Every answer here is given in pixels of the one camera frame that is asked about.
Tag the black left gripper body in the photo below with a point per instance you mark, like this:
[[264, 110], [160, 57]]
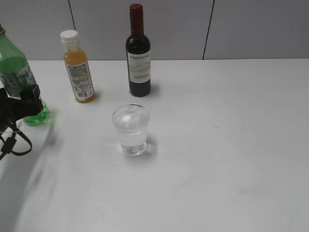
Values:
[[6, 116]]

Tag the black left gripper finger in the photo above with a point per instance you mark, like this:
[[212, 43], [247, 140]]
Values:
[[29, 103]]

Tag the green sprite bottle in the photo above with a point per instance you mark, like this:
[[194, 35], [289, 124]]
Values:
[[15, 72]]

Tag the transparent plastic cup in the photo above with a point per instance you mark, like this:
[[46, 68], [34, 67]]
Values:
[[131, 123]]

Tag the orange juice bottle white cap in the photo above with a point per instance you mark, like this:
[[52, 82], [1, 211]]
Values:
[[76, 63]]

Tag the red wine bottle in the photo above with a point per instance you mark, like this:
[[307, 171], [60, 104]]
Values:
[[138, 54]]

